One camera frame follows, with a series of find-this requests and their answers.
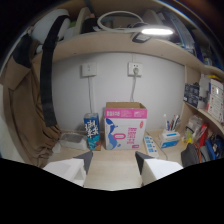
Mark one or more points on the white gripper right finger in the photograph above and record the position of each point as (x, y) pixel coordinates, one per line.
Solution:
(154, 168)

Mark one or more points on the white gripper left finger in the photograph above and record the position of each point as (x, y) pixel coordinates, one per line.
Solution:
(70, 167)

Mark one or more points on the blue white toothbrush holder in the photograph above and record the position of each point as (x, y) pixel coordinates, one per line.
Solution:
(169, 138)

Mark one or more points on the white toothbrush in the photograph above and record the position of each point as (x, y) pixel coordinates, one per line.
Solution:
(165, 122)

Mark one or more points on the white power strip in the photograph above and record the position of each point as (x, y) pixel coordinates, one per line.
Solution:
(151, 146)

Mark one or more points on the clear plastic container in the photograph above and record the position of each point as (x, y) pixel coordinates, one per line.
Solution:
(73, 140)

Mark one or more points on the black pouch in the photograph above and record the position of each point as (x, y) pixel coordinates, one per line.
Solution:
(190, 155)

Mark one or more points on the blue drink carton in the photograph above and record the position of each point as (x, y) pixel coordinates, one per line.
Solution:
(92, 130)

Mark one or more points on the pink and white cardboard box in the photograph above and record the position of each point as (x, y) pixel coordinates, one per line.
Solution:
(125, 126)

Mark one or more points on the brown hanging cloth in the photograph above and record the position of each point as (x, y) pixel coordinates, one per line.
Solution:
(30, 110)

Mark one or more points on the dark printed box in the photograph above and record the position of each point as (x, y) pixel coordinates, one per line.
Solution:
(191, 95)

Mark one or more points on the white medicine boxes stack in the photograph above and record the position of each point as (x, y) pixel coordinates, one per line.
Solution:
(215, 99)

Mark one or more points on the wooden shelf board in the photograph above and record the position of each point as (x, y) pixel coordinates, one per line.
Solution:
(126, 45)

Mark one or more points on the white round bag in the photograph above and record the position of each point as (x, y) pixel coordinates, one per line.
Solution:
(50, 28)

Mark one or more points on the white desk lamp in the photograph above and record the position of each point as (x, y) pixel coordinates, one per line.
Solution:
(133, 25)

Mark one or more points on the blank white wall socket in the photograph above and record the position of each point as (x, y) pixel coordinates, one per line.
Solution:
(89, 69)

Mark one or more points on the wall socket with plug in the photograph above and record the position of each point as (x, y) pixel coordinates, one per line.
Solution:
(135, 69)

